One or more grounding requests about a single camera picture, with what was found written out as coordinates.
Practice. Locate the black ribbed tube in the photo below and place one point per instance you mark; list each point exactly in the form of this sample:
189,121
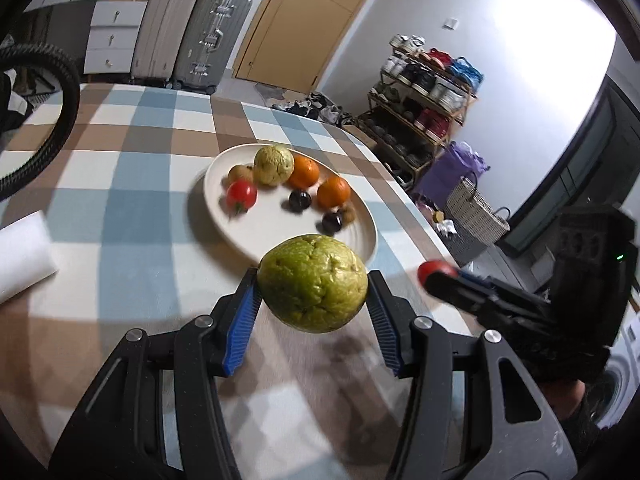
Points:
70,100

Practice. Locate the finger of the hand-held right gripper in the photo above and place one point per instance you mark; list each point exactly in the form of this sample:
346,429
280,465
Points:
450,287
470,277

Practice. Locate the checked tablecloth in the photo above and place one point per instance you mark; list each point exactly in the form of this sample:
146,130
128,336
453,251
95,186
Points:
125,200

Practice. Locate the white drawer desk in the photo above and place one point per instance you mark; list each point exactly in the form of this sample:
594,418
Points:
115,25

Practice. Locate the wooden door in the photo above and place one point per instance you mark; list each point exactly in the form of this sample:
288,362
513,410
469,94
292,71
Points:
300,25

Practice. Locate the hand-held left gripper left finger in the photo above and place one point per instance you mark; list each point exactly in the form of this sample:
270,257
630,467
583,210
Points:
240,325

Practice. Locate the purple bag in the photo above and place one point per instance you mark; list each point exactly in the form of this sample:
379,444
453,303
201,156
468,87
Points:
450,170

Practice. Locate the dark glass cabinet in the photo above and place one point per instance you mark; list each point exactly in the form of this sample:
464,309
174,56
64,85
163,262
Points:
575,160

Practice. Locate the person's right forearm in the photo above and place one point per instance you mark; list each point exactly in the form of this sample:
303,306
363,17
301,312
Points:
580,425

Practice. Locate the red tomato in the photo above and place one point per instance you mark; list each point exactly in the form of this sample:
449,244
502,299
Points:
431,267
241,196

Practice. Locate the dark plum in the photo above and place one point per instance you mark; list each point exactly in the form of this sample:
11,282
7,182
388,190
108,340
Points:
332,222
300,200

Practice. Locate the white wall switch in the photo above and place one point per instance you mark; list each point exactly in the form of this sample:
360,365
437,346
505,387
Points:
450,23

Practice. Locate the white paper towel roll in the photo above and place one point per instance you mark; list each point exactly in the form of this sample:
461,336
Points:
22,257

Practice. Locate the brown kiwi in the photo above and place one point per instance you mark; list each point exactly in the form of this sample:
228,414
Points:
240,173

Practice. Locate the black clothing pile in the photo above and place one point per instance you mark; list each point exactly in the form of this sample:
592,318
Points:
7,102

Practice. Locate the wicker basket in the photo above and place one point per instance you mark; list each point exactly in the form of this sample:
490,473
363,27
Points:
475,210

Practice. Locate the beige suitcase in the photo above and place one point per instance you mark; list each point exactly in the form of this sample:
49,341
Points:
162,30

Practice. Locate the large orange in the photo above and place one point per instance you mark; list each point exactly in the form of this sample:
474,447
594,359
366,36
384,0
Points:
334,193

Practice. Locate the cream round plate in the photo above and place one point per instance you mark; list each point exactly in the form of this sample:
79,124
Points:
280,230

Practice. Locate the wooden shoe rack with shoes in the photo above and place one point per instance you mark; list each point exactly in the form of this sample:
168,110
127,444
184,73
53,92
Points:
425,100

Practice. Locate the large green guava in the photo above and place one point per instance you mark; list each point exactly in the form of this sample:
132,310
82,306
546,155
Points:
312,285

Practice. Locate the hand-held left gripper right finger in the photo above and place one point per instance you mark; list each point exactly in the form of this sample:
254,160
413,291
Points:
385,330

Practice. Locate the shoes on floor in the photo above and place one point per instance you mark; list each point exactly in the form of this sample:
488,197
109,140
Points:
310,107

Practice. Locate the small green guava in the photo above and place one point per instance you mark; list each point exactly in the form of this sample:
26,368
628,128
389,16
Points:
273,166

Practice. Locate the small brown fruit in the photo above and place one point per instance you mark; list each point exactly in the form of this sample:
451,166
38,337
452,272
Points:
349,211

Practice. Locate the small orange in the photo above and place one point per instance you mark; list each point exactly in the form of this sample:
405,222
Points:
304,173

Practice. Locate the silver suitcase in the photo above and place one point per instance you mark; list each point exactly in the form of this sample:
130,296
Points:
212,40

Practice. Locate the white washing machine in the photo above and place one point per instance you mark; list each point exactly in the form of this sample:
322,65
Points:
620,375

